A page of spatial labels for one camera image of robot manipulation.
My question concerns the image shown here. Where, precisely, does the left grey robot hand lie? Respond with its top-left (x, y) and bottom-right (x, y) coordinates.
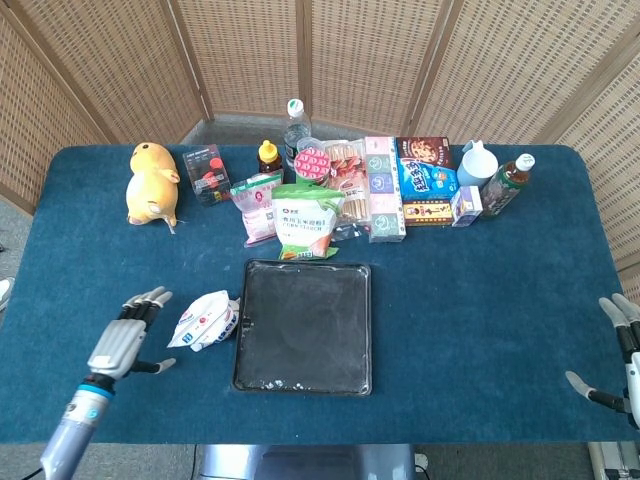
top-left (87, 285), bottom-right (177, 383)

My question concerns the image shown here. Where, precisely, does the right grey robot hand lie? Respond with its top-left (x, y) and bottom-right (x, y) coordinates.
top-left (564, 293), bottom-right (640, 431)

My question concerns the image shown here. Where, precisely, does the white snack packet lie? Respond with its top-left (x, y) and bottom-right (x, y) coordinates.
top-left (166, 289), bottom-right (242, 354)

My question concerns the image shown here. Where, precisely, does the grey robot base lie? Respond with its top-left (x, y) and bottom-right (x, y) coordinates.
top-left (197, 443), bottom-right (417, 480)

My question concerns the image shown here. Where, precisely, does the yellow plush toy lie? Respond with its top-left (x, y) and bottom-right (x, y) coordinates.
top-left (124, 141), bottom-right (181, 235)

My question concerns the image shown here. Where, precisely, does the black baking tray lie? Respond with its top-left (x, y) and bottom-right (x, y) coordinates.
top-left (232, 258), bottom-right (374, 397)

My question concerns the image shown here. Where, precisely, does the black box with red print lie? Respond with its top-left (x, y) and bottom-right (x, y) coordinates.
top-left (181, 144), bottom-right (232, 208)

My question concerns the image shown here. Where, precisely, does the pink and white pouch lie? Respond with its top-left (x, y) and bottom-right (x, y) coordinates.
top-left (229, 172), bottom-right (284, 250)

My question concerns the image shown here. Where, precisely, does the blue felt table cover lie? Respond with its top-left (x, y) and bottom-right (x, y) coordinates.
top-left (0, 143), bottom-right (640, 446)

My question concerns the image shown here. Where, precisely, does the green white corn starch bag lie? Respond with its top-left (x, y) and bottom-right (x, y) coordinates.
top-left (271, 180), bottom-right (346, 262)

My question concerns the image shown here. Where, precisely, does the tea bottle with green label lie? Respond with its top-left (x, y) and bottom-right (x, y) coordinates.
top-left (479, 153), bottom-right (537, 221)

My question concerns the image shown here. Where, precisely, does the honey bottle with yellow cap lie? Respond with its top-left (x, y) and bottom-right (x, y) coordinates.
top-left (256, 140), bottom-right (284, 184)

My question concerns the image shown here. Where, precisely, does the purple and white small carton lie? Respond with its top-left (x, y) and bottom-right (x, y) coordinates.
top-left (449, 185), bottom-right (484, 229)

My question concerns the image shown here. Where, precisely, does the green can with red lid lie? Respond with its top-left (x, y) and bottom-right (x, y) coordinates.
top-left (293, 147), bottom-right (331, 189)

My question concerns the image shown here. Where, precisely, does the light blue mug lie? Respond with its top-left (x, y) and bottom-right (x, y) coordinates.
top-left (456, 139), bottom-right (500, 190)

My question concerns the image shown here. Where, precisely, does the yellow and brown small box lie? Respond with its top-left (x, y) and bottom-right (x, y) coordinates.
top-left (401, 198), bottom-right (455, 228)

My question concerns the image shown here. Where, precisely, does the clear packet of biscuit sticks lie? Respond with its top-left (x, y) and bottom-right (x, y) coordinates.
top-left (322, 138), bottom-right (371, 241)

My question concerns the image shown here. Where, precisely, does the clear water bottle white cap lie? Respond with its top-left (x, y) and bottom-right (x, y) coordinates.
top-left (283, 98), bottom-right (312, 169)

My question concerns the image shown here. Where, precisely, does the blue cookie box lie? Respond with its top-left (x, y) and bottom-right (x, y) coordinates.
top-left (394, 135), bottom-right (460, 202)

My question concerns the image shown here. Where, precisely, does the pastel tissue pack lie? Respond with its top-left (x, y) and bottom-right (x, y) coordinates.
top-left (363, 135), bottom-right (407, 244)

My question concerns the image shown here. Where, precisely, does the woven rattan folding screen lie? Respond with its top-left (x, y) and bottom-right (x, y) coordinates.
top-left (0, 0), bottom-right (640, 306)

